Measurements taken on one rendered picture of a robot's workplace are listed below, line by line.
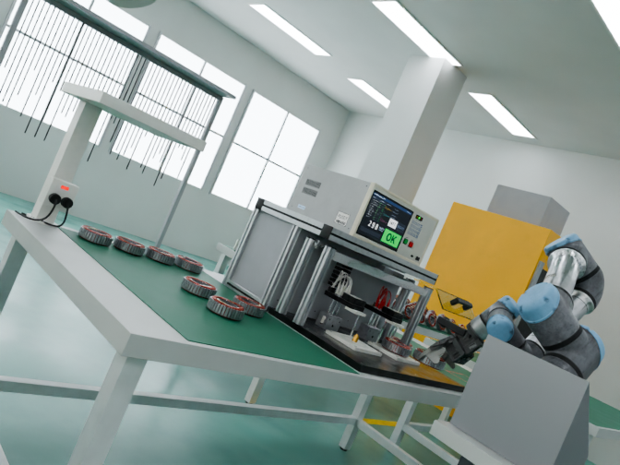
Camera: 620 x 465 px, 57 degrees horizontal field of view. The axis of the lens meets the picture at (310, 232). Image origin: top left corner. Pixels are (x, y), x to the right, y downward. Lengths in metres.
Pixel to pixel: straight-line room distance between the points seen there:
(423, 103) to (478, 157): 2.47
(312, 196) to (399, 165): 3.94
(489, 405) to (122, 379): 0.91
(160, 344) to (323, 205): 1.11
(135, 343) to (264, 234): 1.06
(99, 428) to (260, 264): 1.02
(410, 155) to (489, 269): 1.46
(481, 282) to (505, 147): 3.09
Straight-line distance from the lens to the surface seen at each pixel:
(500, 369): 1.62
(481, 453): 1.56
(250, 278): 2.17
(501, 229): 5.88
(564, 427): 1.55
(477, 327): 1.93
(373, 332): 2.29
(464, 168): 8.64
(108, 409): 1.32
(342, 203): 2.12
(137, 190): 8.55
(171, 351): 1.27
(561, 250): 2.01
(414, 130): 6.22
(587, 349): 1.72
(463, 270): 5.94
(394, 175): 6.13
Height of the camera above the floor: 1.08
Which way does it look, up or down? level
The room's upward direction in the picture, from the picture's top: 23 degrees clockwise
